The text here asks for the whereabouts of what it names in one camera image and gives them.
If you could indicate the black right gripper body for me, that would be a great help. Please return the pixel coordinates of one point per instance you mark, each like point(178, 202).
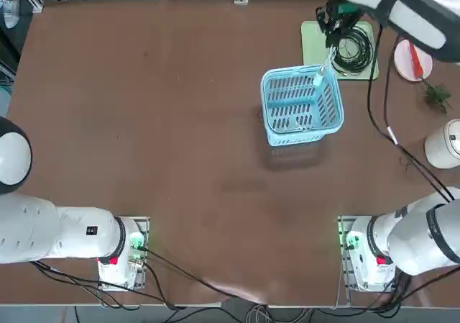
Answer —
point(334, 17)

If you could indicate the orange toy carrot green leaves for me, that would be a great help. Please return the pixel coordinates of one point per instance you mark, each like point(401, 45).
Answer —
point(417, 65)

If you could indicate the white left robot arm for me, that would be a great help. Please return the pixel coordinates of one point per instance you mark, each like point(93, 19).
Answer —
point(36, 229)

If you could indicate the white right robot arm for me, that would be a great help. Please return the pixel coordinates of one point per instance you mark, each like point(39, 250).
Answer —
point(413, 236)

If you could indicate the green plastic tray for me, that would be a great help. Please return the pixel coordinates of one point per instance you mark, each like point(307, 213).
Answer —
point(312, 49)

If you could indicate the pink round plate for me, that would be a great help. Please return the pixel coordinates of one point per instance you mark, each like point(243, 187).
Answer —
point(404, 64)

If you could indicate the blue plastic basket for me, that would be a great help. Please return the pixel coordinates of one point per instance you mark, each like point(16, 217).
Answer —
point(305, 137)

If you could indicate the cream lidded bin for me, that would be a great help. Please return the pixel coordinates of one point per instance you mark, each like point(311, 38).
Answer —
point(445, 150)

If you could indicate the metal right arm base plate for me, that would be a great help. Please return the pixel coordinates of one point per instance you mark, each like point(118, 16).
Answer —
point(343, 258)

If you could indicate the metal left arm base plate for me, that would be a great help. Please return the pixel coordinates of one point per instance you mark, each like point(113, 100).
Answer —
point(145, 229)

